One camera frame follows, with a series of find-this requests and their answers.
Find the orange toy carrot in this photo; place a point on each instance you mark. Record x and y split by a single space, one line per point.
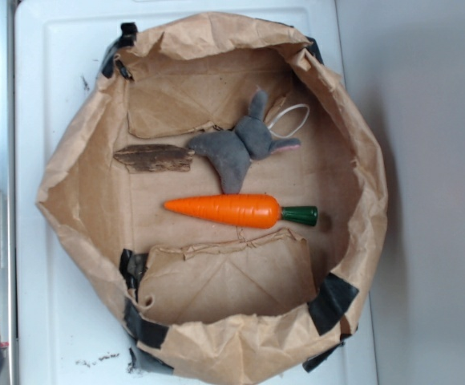
258 211

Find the brown wood chip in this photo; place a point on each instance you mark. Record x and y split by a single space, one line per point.
138 158

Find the grey plush bunny toy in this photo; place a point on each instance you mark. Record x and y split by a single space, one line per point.
232 152

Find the brown paper bag bin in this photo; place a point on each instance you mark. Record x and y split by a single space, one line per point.
219 303

